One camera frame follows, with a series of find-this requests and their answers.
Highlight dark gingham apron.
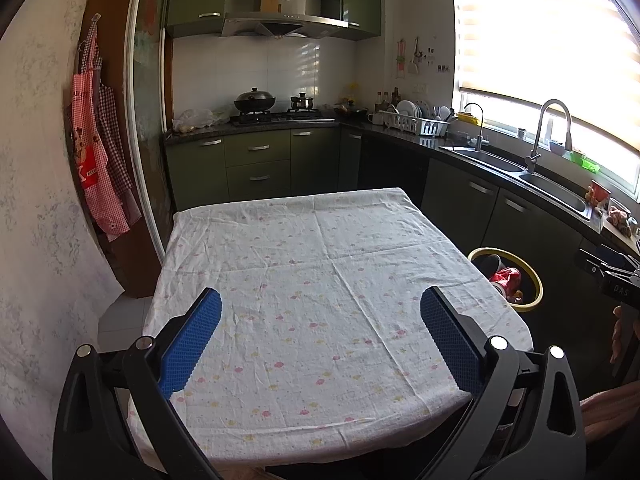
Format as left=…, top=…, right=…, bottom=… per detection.
left=95, top=52, right=143, bottom=226

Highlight red soda can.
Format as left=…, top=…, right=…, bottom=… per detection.
left=489, top=266, right=524, bottom=303

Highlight small steel faucet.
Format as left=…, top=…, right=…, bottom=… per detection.
left=463, top=102, right=487, bottom=152

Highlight green plastic holder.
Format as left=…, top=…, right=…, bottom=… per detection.
left=567, top=150, right=601, bottom=173

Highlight black wok with lid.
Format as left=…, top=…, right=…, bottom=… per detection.
left=233, top=87, right=277, bottom=113

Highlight clear food package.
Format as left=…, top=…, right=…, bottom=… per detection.
left=605, top=200, right=640, bottom=237

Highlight window with blind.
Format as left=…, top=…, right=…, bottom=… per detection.
left=452, top=0, right=640, bottom=196

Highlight person's right hand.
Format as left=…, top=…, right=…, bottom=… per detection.
left=610, top=305, right=640, bottom=366

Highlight green lower cabinets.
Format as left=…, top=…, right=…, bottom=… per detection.
left=165, top=127, right=626, bottom=361

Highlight white dish rack with plates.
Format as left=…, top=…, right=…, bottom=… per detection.
left=378, top=100, right=451, bottom=137

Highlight yellow rim trash bin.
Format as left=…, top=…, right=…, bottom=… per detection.
left=468, top=247, right=543, bottom=313

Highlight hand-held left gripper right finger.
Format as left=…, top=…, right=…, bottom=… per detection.
left=415, top=286, right=587, bottom=480

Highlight steel range hood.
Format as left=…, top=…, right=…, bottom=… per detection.
left=221, top=0, right=349, bottom=38

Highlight steel double sink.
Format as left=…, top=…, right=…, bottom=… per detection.
left=440, top=145, right=593, bottom=221

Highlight black gas stove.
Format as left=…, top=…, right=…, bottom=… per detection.
left=230, top=109, right=336, bottom=126

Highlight white dotted tablecloth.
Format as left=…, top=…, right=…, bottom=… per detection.
left=127, top=187, right=533, bottom=471

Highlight clear plastic bag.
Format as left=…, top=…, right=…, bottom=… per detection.
left=172, top=108, right=231, bottom=134

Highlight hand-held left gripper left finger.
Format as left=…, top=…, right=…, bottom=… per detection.
left=52, top=287, right=223, bottom=480

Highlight black kitchen countertop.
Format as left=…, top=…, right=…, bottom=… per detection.
left=164, top=117, right=640, bottom=256

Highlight sliding glass door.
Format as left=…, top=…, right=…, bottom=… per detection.
left=125, top=0, right=176, bottom=261

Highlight tall steel faucet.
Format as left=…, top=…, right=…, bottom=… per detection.
left=525, top=99, right=572, bottom=175

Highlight wooden door frame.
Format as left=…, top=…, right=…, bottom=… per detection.
left=80, top=0, right=166, bottom=298

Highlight red checked apron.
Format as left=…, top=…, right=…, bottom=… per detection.
left=67, top=12, right=132, bottom=243

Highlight group of condiment bottles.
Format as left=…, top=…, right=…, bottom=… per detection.
left=375, top=87, right=403, bottom=111

